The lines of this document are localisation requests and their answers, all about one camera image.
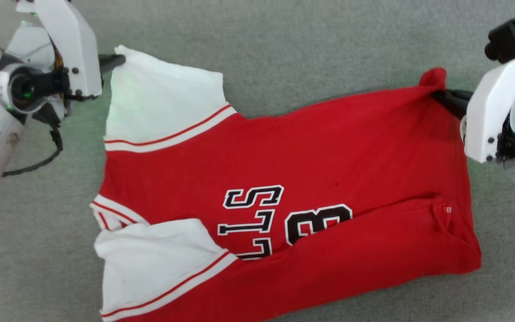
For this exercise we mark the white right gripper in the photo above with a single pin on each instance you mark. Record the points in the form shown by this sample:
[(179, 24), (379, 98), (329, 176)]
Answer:
[(485, 120)]

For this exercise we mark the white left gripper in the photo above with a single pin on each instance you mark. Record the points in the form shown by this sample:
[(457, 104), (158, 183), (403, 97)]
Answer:
[(76, 49)]

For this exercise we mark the red and white jersey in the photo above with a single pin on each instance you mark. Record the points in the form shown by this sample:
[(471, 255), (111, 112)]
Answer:
[(329, 152)]

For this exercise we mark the grey fabric sofa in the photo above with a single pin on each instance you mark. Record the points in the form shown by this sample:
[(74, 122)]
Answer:
[(329, 44)]

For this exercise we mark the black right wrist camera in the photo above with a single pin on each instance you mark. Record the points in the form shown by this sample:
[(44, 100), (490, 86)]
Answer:
[(510, 38)]

